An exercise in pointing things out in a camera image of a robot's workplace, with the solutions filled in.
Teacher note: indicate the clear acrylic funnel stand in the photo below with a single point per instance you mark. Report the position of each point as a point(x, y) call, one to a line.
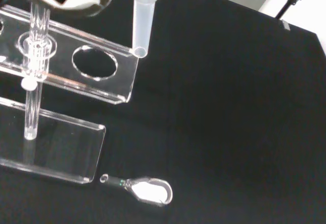
point(122, 76)

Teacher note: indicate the black bench cloth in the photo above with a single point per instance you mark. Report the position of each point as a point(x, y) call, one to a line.
point(229, 107)

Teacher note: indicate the clear cloth clip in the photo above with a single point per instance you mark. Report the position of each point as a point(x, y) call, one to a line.
point(285, 25)

